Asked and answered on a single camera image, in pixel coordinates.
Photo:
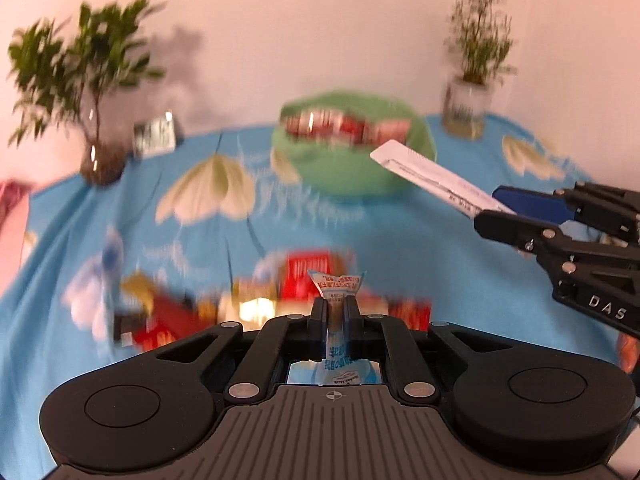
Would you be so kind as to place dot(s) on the thin plant in glass jar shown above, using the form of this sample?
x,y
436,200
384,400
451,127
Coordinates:
x,y
465,110

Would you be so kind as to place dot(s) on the red and white snack packet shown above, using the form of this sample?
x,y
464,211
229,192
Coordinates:
x,y
385,130

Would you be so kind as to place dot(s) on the red packet with white flower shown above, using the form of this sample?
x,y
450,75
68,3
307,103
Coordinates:
x,y
310,275

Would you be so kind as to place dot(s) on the black snack bar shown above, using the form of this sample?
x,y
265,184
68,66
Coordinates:
x,y
129,329

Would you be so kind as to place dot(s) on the blue floral cloth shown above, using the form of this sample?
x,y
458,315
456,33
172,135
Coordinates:
x,y
400,240

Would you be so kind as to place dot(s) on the white strip packet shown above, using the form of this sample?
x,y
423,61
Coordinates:
x,y
430,172

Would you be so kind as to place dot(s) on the green plastic bowl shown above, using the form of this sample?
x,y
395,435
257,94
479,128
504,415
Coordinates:
x,y
345,175

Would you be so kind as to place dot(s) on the leafy plant in glass vase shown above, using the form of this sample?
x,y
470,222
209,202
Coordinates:
x,y
102,165

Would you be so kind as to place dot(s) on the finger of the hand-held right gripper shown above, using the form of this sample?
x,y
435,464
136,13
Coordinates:
x,y
530,202
515,232

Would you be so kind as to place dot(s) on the pink cloth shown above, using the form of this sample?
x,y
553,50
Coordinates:
x,y
12,230

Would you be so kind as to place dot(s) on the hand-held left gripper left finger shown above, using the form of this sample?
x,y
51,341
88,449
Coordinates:
x,y
316,330

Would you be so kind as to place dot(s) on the small red snack packet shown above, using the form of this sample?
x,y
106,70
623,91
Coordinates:
x,y
175,322

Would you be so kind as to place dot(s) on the white digital clock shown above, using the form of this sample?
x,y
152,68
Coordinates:
x,y
155,135

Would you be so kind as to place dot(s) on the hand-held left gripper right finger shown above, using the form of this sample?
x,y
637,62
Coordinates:
x,y
352,332

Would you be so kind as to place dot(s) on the light blue snack packet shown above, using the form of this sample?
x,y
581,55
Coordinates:
x,y
335,287

